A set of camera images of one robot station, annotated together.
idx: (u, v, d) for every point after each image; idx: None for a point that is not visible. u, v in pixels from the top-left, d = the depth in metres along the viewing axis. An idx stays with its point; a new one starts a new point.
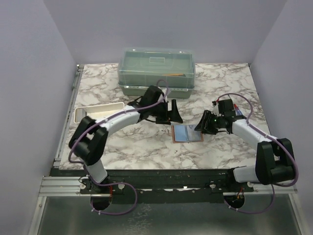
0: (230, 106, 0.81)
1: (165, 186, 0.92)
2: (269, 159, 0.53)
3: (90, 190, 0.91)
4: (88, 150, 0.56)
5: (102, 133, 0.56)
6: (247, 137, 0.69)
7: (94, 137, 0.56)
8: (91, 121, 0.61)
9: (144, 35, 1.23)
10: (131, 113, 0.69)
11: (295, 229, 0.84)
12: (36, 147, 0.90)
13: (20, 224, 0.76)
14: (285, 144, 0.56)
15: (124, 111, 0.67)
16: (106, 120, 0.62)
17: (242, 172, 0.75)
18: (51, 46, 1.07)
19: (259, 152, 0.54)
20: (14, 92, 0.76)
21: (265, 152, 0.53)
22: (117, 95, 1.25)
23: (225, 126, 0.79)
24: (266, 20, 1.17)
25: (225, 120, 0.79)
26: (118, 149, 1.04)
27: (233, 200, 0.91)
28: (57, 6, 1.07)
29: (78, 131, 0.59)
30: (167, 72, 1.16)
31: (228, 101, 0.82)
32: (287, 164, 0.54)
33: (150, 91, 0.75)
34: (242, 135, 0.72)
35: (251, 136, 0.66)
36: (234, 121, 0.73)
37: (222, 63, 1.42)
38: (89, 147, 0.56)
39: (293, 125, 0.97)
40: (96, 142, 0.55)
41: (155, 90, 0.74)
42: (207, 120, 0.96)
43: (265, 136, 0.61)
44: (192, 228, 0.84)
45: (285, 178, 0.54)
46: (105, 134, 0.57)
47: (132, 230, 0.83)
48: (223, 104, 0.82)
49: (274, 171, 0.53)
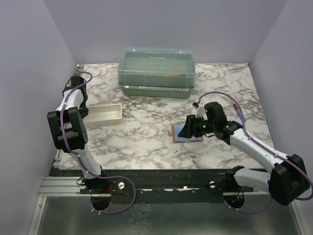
0: (221, 112, 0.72)
1: (165, 186, 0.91)
2: (286, 183, 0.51)
3: (90, 190, 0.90)
4: (77, 132, 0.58)
5: (75, 110, 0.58)
6: (250, 152, 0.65)
7: (73, 119, 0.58)
8: (56, 112, 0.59)
9: (144, 35, 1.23)
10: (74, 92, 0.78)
11: (295, 229, 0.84)
12: (36, 147, 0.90)
13: (20, 224, 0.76)
14: (297, 161, 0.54)
15: (69, 93, 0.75)
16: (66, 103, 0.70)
17: (243, 177, 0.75)
18: (51, 46, 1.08)
19: (276, 177, 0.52)
20: (13, 93, 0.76)
21: (283, 177, 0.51)
22: (117, 95, 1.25)
23: (221, 137, 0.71)
24: (267, 20, 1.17)
25: (219, 131, 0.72)
26: (118, 149, 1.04)
27: (233, 200, 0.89)
28: (57, 6, 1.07)
29: (55, 129, 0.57)
30: (167, 72, 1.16)
31: (218, 107, 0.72)
32: (301, 179, 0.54)
33: (77, 77, 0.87)
34: (244, 149, 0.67)
35: (257, 154, 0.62)
36: (233, 134, 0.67)
37: (222, 63, 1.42)
38: (78, 131, 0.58)
39: (293, 125, 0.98)
40: (78, 122, 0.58)
41: (80, 77, 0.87)
42: (193, 125, 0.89)
43: (275, 156, 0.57)
44: (192, 228, 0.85)
45: (301, 193, 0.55)
46: (78, 111, 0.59)
47: (132, 230, 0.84)
48: (213, 110, 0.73)
49: (292, 191, 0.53)
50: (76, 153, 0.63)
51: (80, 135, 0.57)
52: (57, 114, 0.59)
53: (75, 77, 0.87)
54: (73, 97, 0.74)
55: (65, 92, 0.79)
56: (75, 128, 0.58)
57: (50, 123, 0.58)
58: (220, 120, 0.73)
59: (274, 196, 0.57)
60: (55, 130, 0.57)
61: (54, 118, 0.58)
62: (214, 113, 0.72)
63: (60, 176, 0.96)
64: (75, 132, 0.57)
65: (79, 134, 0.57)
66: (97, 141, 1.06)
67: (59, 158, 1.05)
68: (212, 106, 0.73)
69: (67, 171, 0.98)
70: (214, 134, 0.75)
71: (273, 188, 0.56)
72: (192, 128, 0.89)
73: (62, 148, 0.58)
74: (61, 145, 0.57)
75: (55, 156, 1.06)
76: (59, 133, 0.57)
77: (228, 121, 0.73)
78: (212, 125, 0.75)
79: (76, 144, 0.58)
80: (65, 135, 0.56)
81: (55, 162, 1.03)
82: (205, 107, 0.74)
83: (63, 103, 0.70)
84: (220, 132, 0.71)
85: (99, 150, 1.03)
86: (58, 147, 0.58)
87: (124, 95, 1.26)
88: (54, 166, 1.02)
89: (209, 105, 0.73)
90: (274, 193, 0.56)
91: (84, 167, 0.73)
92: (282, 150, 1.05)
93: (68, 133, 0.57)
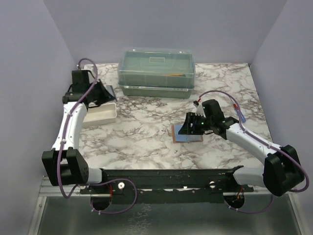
0: (217, 109, 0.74)
1: (165, 186, 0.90)
2: (279, 172, 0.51)
3: (90, 190, 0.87)
4: (76, 175, 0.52)
5: (74, 154, 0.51)
6: (244, 146, 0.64)
7: (71, 163, 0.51)
8: (53, 152, 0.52)
9: (144, 35, 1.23)
10: (77, 110, 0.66)
11: (295, 229, 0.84)
12: (36, 147, 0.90)
13: (20, 224, 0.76)
14: (290, 152, 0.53)
15: (69, 114, 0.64)
16: (70, 113, 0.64)
17: (243, 176, 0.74)
18: (51, 46, 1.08)
19: (269, 167, 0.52)
20: (14, 92, 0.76)
21: (275, 166, 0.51)
22: (117, 95, 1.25)
23: (218, 132, 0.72)
24: (266, 20, 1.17)
25: (216, 127, 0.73)
26: (118, 149, 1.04)
27: (233, 200, 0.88)
28: (57, 6, 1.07)
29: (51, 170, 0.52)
30: (167, 72, 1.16)
31: (213, 103, 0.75)
32: (295, 171, 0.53)
33: (78, 74, 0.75)
34: (239, 143, 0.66)
35: (251, 146, 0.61)
36: (229, 129, 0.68)
37: (222, 63, 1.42)
38: (76, 174, 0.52)
39: (293, 125, 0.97)
40: (78, 165, 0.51)
41: (82, 71, 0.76)
42: (193, 122, 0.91)
43: (268, 147, 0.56)
44: (192, 229, 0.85)
45: (296, 184, 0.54)
46: (78, 152, 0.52)
47: (132, 230, 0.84)
48: (210, 107, 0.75)
49: (286, 181, 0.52)
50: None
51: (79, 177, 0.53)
52: (54, 153, 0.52)
53: (76, 74, 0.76)
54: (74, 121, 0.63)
55: (65, 104, 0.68)
56: (73, 171, 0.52)
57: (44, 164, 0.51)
58: (217, 116, 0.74)
59: (268, 187, 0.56)
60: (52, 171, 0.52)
61: (51, 160, 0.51)
62: (211, 108, 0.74)
63: None
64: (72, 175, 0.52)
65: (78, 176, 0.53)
66: (97, 141, 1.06)
67: None
68: (209, 102, 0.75)
69: None
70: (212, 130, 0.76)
71: (267, 178, 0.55)
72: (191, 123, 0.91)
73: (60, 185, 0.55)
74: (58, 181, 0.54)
75: None
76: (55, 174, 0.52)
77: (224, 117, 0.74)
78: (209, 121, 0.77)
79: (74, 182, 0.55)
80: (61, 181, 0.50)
81: None
82: (203, 105, 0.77)
83: (61, 132, 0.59)
84: (216, 128, 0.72)
85: (99, 150, 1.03)
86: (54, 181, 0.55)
87: (124, 95, 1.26)
88: None
89: (205, 101, 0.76)
90: (267, 184, 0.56)
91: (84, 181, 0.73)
92: None
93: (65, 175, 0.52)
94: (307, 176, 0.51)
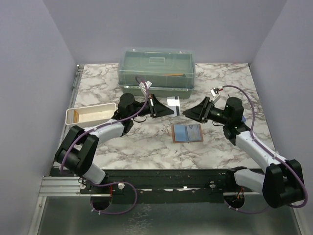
0: (239, 114, 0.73)
1: (165, 186, 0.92)
2: (279, 184, 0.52)
3: (90, 190, 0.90)
4: (78, 160, 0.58)
5: (92, 140, 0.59)
6: (251, 152, 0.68)
7: (86, 145, 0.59)
8: (79, 130, 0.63)
9: (144, 35, 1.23)
10: (117, 124, 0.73)
11: (295, 229, 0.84)
12: (36, 147, 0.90)
13: (20, 224, 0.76)
14: (295, 167, 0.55)
15: (110, 122, 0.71)
16: (112, 123, 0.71)
17: (244, 177, 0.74)
18: (51, 45, 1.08)
19: (269, 177, 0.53)
20: (14, 93, 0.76)
21: (276, 177, 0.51)
22: (117, 95, 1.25)
23: (228, 136, 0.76)
24: (266, 20, 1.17)
25: (229, 130, 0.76)
26: (118, 149, 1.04)
27: (233, 200, 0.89)
28: (57, 6, 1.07)
29: (66, 142, 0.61)
30: (167, 72, 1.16)
31: (239, 110, 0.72)
32: (296, 186, 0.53)
33: (122, 107, 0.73)
34: (247, 149, 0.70)
35: (257, 154, 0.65)
36: (239, 134, 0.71)
37: (222, 63, 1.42)
38: (79, 159, 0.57)
39: (293, 126, 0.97)
40: (88, 151, 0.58)
41: (125, 106, 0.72)
42: (208, 108, 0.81)
43: (274, 157, 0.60)
44: (192, 229, 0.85)
45: (294, 200, 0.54)
46: (96, 143, 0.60)
47: (132, 230, 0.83)
48: (234, 110, 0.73)
49: (284, 195, 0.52)
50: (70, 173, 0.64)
51: (78, 164, 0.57)
52: (79, 131, 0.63)
53: (121, 107, 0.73)
54: (111, 128, 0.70)
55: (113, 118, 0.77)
56: (79, 154, 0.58)
57: (68, 134, 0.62)
58: (235, 121, 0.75)
59: (266, 198, 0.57)
60: (65, 143, 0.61)
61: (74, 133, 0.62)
62: (232, 112, 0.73)
63: (59, 176, 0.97)
64: (75, 158, 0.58)
65: (78, 165, 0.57)
66: None
67: None
68: (235, 107, 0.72)
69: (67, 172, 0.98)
70: (224, 129, 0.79)
71: (266, 188, 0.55)
72: (206, 110, 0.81)
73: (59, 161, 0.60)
74: (60, 159, 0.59)
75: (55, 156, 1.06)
76: (65, 148, 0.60)
77: (241, 124, 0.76)
78: (227, 121, 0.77)
79: (71, 169, 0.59)
80: (66, 155, 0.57)
81: (54, 162, 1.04)
82: (228, 104, 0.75)
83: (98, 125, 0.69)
84: (228, 131, 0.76)
85: (99, 150, 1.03)
86: (57, 160, 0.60)
87: None
88: (54, 166, 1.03)
89: (232, 103, 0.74)
90: (265, 195, 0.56)
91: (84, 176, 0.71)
92: (282, 150, 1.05)
93: (71, 156, 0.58)
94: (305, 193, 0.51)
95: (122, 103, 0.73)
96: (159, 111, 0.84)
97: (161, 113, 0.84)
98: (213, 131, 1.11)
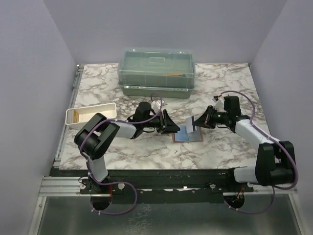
0: (235, 104, 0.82)
1: (165, 186, 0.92)
2: (270, 162, 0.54)
3: (90, 190, 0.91)
4: (97, 144, 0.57)
5: (113, 129, 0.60)
6: (249, 137, 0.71)
7: (106, 132, 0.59)
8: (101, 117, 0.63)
9: (144, 35, 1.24)
10: (130, 126, 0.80)
11: (295, 229, 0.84)
12: (36, 147, 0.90)
13: (20, 224, 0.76)
14: (287, 147, 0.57)
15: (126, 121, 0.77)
16: (127, 122, 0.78)
17: (243, 174, 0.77)
18: (51, 46, 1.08)
19: (260, 154, 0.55)
20: (14, 93, 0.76)
21: (268, 154, 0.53)
22: (117, 95, 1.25)
23: (229, 124, 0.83)
24: (266, 21, 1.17)
25: (229, 119, 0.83)
26: (118, 149, 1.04)
27: (233, 200, 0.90)
28: (57, 6, 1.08)
29: (89, 126, 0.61)
30: (167, 72, 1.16)
31: (234, 99, 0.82)
32: (287, 167, 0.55)
33: (139, 112, 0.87)
34: (245, 135, 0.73)
35: (253, 136, 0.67)
36: (238, 121, 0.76)
37: (222, 63, 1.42)
38: (98, 145, 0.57)
39: (292, 126, 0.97)
40: (107, 137, 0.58)
41: (143, 110, 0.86)
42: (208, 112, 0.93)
43: (267, 138, 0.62)
44: (192, 229, 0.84)
45: (284, 182, 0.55)
46: (116, 131, 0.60)
47: (132, 230, 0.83)
48: (230, 101, 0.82)
49: (275, 174, 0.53)
50: (87, 157, 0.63)
51: (96, 149, 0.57)
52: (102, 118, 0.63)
53: (139, 112, 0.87)
54: (126, 127, 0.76)
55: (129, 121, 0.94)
56: (98, 140, 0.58)
57: (91, 119, 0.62)
58: (234, 110, 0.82)
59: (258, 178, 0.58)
60: (87, 127, 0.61)
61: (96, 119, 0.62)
62: (229, 102, 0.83)
63: (59, 176, 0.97)
64: (93, 144, 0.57)
65: (95, 149, 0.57)
66: None
67: (59, 158, 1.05)
68: (230, 97, 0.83)
69: (67, 172, 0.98)
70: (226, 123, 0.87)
71: (259, 170, 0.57)
72: (208, 113, 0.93)
73: (78, 144, 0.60)
74: (79, 142, 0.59)
75: (55, 156, 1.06)
76: (86, 131, 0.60)
77: (240, 113, 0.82)
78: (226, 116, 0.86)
79: (88, 152, 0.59)
80: (86, 138, 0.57)
81: (55, 162, 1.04)
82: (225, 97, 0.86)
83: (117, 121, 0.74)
84: (229, 120, 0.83)
85: None
86: (77, 142, 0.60)
87: (124, 95, 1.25)
88: (54, 166, 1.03)
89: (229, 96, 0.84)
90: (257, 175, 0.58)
91: (92, 170, 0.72)
92: None
93: (89, 140, 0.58)
94: (296, 172, 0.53)
95: (140, 107, 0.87)
96: (168, 125, 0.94)
97: (171, 127, 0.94)
98: (213, 131, 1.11)
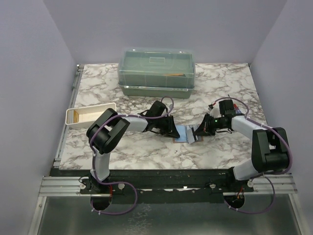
0: (231, 105, 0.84)
1: (165, 186, 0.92)
2: (263, 146, 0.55)
3: (90, 190, 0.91)
4: (107, 138, 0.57)
5: (123, 124, 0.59)
6: (243, 130, 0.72)
7: (117, 127, 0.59)
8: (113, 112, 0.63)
9: (144, 35, 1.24)
10: (142, 120, 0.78)
11: (295, 229, 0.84)
12: (36, 147, 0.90)
13: (20, 224, 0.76)
14: (280, 132, 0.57)
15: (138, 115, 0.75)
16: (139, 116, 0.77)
17: (243, 172, 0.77)
18: (51, 45, 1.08)
19: (254, 140, 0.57)
20: (13, 93, 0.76)
21: (260, 139, 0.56)
22: (117, 95, 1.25)
23: (226, 122, 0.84)
24: (266, 21, 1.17)
25: (225, 118, 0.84)
26: (118, 149, 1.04)
27: (233, 200, 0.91)
28: (57, 6, 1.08)
29: (100, 121, 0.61)
30: (167, 72, 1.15)
31: (229, 100, 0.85)
32: (281, 151, 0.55)
33: (155, 106, 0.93)
34: (240, 129, 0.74)
35: (247, 128, 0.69)
36: (234, 117, 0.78)
37: (222, 63, 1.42)
38: (108, 139, 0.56)
39: (292, 126, 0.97)
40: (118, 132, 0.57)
41: (160, 106, 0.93)
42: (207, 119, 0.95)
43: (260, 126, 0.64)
44: (192, 229, 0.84)
45: (279, 167, 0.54)
46: (126, 127, 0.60)
47: (132, 230, 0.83)
48: (226, 103, 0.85)
49: (268, 158, 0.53)
50: (96, 152, 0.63)
51: (105, 143, 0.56)
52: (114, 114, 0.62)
53: (155, 106, 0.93)
54: (138, 121, 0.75)
55: None
56: (109, 135, 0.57)
57: (103, 114, 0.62)
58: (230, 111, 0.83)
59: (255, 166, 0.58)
60: (99, 121, 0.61)
61: (108, 114, 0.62)
62: (223, 104, 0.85)
63: (59, 176, 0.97)
64: (103, 138, 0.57)
65: (105, 143, 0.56)
66: None
67: (60, 158, 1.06)
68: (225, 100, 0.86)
69: (67, 172, 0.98)
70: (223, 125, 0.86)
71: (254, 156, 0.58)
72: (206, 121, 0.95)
73: (89, 137, 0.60)
74: (91, 135, 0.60)
75: (55, 156, 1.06)
76: (98, 126, 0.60)
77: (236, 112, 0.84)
78: (223, 119, 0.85)
79: (99, 147, 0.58)
80: (96, 132, 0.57)
81: (55, 162, 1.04)
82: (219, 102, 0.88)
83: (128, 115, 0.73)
84: (225, 118, 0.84)
85: None
86: (88, 135, 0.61)
87: (124, 95, 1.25)
88: (54, 166, 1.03)
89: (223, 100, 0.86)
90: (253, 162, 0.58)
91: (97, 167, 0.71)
92: None
93: (100, 134, 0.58)
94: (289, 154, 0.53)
95: (157, 104, 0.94)
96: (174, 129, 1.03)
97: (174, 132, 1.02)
98: None
